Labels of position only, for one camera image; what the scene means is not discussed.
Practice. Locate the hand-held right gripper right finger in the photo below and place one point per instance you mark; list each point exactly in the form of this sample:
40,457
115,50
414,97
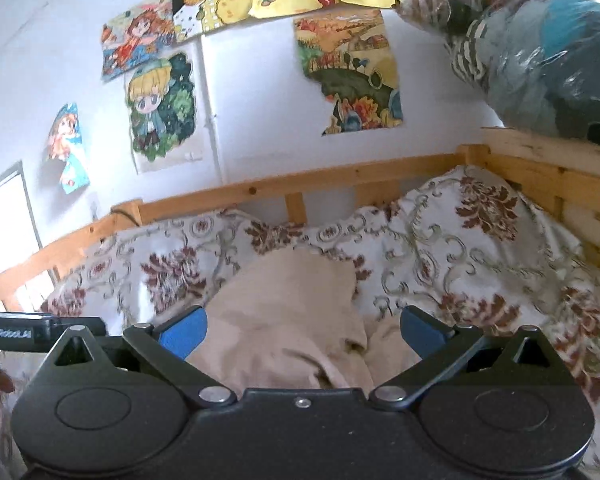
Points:
421,334

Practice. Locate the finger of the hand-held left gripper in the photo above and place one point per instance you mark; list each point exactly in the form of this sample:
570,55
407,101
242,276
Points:
94,323

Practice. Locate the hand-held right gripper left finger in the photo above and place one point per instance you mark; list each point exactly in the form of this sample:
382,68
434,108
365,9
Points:
185,334

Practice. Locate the beige hooded jacket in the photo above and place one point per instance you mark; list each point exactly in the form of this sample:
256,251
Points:
285,310

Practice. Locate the clear plastic bag of clothes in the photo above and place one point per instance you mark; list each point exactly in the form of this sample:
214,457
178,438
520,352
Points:
540,60

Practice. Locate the floral patterned bedspread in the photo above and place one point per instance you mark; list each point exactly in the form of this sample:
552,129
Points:
460,255

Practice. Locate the small orange-haired figure wall poster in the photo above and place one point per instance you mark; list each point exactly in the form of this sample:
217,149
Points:
69,150

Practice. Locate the wooden bed frame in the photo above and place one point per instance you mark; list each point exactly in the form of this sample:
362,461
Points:
330,177

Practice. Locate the white wall conduit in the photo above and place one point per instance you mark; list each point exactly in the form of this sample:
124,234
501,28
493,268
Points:
213,125

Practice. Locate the blond cartoon figure wall poster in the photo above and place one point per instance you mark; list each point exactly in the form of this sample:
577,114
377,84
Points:
160,110

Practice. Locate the landscape wall poster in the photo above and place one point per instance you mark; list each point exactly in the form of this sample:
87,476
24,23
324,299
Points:
347,70

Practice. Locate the red-haired cartoon figure wall poster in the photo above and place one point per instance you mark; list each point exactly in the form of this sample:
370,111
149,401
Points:
137,42

